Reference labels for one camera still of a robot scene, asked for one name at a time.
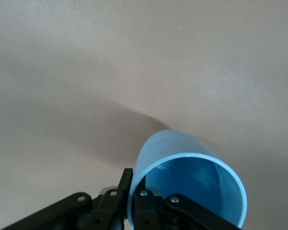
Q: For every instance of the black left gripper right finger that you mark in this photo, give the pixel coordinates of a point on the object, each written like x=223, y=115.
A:
x=172, y=210

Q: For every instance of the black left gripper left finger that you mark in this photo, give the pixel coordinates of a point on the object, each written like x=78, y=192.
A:
x=103, y=206

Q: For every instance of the blue plastic cup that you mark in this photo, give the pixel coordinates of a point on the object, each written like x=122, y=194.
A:
x=180, y=153

